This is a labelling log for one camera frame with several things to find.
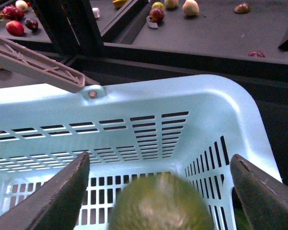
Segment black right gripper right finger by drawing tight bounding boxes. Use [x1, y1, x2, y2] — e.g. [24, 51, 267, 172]
[230, 154, 288, 230]

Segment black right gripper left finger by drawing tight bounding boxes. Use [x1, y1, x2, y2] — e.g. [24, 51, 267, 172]
[0, 151, 90, 230]

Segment green avocado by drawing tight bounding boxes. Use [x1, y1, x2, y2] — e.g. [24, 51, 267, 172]
[108, 174, 215, 230]

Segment light blue plastic basket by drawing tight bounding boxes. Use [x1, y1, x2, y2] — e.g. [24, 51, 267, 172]
[0, 75, 281, 230]

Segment brown basket handle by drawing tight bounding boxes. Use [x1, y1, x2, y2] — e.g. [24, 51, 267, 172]
[0, 37, 100, 93]

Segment black fruit display shelf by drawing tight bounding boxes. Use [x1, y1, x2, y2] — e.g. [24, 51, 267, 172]
[0, 0, 288, 82]

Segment red apple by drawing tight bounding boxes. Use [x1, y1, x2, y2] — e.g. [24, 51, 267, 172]
[6, 21, 24, 36]
[149, 7, 164, 23]

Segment pink dragon fruit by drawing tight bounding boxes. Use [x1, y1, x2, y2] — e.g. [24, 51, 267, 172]
[0, 5, 24, 21]

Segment brown chestnut fruit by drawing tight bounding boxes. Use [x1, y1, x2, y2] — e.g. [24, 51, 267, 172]
[234, 2, 251, 14]

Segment beige pear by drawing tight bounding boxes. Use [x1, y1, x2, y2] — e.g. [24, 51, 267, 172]
[182, 0, 206, 17]

